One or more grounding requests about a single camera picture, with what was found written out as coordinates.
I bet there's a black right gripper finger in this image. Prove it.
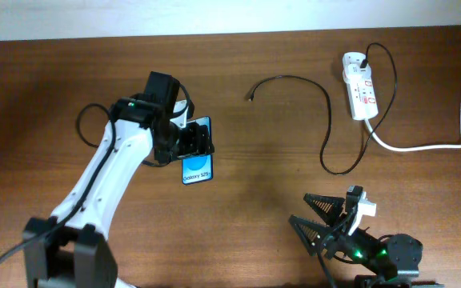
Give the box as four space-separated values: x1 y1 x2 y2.
303 194 345 226
288 215 331 256

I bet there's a white power strip cord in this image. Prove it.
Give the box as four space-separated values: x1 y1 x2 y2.
363 71 461 153

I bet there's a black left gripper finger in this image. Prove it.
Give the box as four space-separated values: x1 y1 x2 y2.
184 122 210 148
176 146 214 160

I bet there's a blue Galaxy smartphone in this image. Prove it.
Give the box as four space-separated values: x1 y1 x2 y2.
182 116 213 185

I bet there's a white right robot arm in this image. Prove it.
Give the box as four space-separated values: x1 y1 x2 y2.
289 186 441 287

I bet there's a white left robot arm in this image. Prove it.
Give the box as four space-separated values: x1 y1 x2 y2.
23 72 214 288

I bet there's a white power strip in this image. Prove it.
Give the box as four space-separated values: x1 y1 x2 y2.
343 52 379 121

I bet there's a white charger plug adapter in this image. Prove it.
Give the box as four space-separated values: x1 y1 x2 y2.
343 63 371 83

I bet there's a black charger cable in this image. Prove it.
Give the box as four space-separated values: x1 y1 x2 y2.
246 42 399 177

